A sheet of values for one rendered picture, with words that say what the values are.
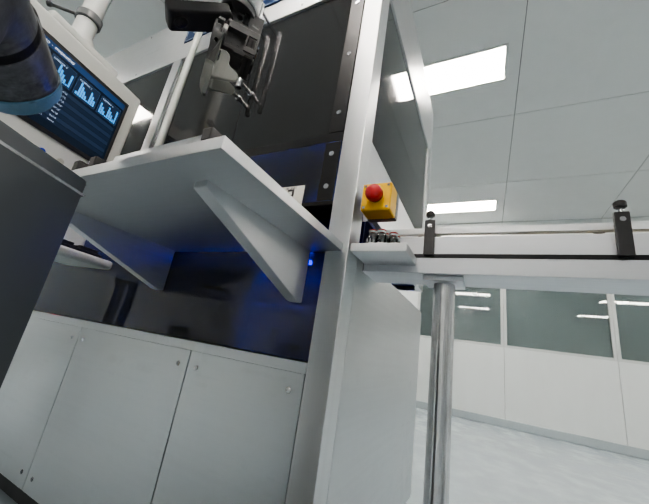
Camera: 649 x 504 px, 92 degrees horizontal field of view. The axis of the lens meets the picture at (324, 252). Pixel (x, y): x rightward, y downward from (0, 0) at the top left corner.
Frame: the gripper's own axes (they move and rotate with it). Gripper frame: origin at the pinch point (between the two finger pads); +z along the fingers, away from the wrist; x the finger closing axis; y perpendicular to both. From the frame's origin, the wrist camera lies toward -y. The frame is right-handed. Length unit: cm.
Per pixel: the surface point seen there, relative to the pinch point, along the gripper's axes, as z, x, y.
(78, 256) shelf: 26, 62, -24
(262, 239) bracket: 23.2, 4.7, 17.7
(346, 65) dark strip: -40, 15, 33
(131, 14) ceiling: -190, 197, -86
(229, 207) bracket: 21.2, -1.4, 9.9
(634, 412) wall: 57, 147, 514
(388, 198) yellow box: 6.4, 1.0, 43.3
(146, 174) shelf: 19.1, 1.0, -3.6
